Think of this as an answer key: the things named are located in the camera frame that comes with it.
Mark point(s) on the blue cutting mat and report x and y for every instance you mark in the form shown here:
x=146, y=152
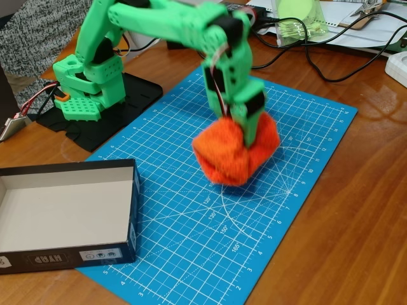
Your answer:
x=197, y=222

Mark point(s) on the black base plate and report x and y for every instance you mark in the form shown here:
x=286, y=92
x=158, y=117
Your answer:
x=140, y=92

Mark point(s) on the orange plastic clip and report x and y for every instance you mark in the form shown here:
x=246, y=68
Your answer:
x=61, y=97

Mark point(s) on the white paper sheets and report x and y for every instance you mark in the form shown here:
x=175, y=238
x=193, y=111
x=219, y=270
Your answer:
x=359, y=35

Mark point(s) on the green plastic part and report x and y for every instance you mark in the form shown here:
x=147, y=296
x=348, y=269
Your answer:
x=400, y=44

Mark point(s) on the orange fuzzy sock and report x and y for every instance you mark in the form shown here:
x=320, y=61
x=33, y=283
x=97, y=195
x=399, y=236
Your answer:
x=225, y=152

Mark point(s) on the black cardboard box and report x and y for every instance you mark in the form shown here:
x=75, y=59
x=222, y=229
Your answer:
x=63, y=209

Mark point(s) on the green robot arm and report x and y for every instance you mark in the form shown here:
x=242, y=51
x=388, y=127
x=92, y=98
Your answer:
x=159, y=19

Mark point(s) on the slim black power adapter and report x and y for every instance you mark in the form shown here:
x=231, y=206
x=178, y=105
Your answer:
x=259, y=11

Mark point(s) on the person in grey knit sweater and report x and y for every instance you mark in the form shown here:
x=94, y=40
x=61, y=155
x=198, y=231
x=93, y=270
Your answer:
x=31, y=31

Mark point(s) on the silver metal device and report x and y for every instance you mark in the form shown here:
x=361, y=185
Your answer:
x=12, y=127

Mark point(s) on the green transparent plastic bag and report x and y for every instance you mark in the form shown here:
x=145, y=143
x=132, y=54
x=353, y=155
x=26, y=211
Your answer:
x=299, y=28

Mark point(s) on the brown cardboard with metal clip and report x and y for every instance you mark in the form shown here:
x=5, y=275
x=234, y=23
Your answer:
x=362, y=19

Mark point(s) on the white power strip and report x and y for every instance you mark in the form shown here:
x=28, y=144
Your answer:
x=397, y=68

